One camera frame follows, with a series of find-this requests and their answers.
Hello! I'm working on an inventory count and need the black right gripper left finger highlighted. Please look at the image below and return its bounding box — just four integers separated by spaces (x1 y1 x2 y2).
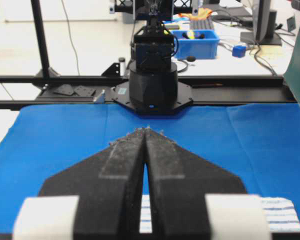
12 130 146 240

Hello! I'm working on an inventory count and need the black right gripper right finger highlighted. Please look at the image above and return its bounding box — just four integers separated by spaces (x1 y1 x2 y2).
142 129 271 240

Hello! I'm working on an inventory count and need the blue white striped towel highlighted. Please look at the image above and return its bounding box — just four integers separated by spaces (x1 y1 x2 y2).
139 194 300 234

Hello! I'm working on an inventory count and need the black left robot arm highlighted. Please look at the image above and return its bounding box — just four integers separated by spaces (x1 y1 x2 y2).
110 0 198 114

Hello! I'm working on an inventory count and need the blue table cloth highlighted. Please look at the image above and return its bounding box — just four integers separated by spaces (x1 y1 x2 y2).
0 103 300 233

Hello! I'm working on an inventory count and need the blue plastic bin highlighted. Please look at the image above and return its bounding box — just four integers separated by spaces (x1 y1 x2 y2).
171 29 220 60

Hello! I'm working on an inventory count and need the small blue box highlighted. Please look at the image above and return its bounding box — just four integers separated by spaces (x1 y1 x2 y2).
232 45 247 58

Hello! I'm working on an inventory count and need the black keyboard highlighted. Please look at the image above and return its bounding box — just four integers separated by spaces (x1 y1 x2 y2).
189 18 215 31

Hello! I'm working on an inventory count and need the black computer monitor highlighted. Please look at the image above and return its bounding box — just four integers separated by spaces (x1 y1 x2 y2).
240 0 282 46

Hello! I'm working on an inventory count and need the black metal frame rail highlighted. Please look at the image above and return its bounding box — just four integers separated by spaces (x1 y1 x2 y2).
0 75 296 115

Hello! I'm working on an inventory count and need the black vertical frame post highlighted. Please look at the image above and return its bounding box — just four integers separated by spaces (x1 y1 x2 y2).
31 0 50 79

